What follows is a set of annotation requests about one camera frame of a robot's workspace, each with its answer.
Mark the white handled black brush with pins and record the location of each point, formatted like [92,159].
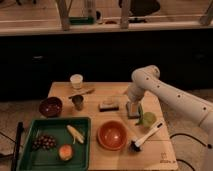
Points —
[135,145]

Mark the dark maroon bowl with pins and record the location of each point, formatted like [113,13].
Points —
[51,107]

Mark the green toy vegetable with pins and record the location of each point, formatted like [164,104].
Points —
[146,119]

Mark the orange toy fruit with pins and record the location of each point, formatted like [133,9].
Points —
[65,152]

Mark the purple toy grapes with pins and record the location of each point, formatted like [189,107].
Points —
[45,142]

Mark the black bar beside tray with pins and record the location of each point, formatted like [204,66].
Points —
[17,145]

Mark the white paper cup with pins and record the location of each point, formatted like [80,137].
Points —
[76,81]

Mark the red orange bowl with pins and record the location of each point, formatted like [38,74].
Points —
[112,135]

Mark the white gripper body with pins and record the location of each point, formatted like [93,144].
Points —
[134,93]

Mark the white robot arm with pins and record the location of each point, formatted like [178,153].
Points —
[197,109]

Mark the green plastic tray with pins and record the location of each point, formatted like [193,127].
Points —
[49,160]

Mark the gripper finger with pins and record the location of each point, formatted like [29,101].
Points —
[131,109]
[137,108]

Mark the wooden spatula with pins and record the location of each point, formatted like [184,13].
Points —
[81,92]

